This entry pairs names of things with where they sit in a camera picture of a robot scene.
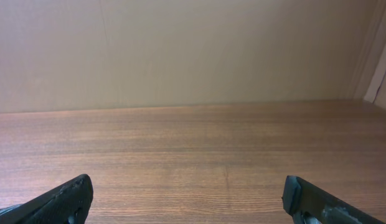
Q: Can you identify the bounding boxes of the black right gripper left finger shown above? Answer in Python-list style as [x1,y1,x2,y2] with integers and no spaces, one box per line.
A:
[0,174,93,224]

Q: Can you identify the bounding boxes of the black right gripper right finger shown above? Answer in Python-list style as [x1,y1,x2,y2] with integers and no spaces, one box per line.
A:
[282,175,383,224]

